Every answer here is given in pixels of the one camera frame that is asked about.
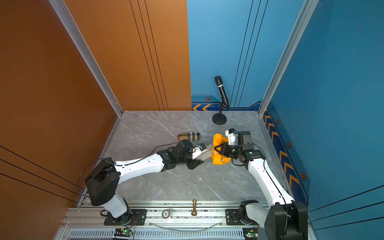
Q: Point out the plaid eyeglass pouch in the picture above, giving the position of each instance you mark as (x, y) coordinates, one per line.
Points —
(190, 136)

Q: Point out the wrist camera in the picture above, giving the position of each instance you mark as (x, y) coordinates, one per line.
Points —
(238, 138)
(198, 150)

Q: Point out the aluminium corner post left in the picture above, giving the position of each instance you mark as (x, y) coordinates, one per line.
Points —
(75, 34)

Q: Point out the aluminium corner post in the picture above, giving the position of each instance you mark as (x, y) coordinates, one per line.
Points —
(295, 36)
(75, 34)

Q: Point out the grey eyeglass case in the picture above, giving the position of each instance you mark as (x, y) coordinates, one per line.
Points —
(206, 155)

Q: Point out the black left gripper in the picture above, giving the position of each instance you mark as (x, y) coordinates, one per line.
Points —
(194, 164)

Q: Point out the left green circuit board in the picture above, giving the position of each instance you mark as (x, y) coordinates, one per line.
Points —
(123, 233)

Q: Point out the yellow microfibre cloth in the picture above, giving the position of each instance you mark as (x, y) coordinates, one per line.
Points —
(217, 151)

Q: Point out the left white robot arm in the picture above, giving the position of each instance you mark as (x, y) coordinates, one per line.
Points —
(104, 179)

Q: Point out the black microphone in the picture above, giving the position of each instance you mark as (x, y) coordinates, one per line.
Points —
(225, 100)

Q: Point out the green circuit board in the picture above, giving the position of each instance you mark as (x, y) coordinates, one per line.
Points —
(250, 233)
(123, 233)

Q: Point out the aluminium corner post right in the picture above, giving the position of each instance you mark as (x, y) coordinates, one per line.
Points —
(295, 36)

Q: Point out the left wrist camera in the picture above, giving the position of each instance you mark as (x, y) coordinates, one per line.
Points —
(198, 150)

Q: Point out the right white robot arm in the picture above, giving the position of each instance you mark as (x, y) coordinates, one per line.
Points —
(285, 219)

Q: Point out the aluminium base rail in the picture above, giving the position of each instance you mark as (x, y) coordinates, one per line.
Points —
(216, 220)

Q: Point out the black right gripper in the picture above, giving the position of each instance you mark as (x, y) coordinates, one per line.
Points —
(225, 146)

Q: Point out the brass chess piece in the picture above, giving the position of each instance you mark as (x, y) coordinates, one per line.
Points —
(194, 211)

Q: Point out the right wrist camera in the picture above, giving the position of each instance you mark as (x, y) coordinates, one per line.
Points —
(238, 138)

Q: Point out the right green circuit board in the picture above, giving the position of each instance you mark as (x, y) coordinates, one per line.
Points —
(250, 233)

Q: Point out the black microphone stand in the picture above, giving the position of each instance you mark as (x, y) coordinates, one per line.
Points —
(219, 118)

